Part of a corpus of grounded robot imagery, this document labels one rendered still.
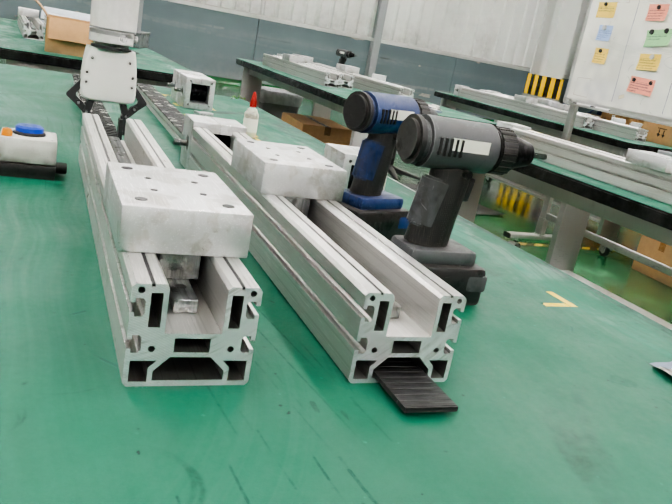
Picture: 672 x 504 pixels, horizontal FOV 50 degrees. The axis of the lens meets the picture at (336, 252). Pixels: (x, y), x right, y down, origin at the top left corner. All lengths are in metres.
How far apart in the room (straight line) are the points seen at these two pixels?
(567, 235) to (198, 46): 9.81
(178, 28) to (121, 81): 11.11
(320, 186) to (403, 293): 0.26
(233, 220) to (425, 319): 0.19
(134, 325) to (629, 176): 2.02
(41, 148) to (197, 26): 11.49
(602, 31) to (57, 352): 4.14
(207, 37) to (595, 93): 9.04
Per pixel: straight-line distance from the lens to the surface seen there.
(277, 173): 0.89
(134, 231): 0.61
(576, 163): 2.59
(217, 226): 0.62
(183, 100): 2.30
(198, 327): 0.58
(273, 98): 6.32
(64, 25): 3.52
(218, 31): 12.69
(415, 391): 0.63
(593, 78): 4.50
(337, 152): 1.30
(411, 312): 0.68
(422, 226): 0.85
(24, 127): 1.19
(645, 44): 4.28
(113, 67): 1.45
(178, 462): 0.50
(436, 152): 0.82
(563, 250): 3.55
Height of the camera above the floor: 1.06
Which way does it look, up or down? 16 degrees down
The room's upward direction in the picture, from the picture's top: 11 degrees clockwise
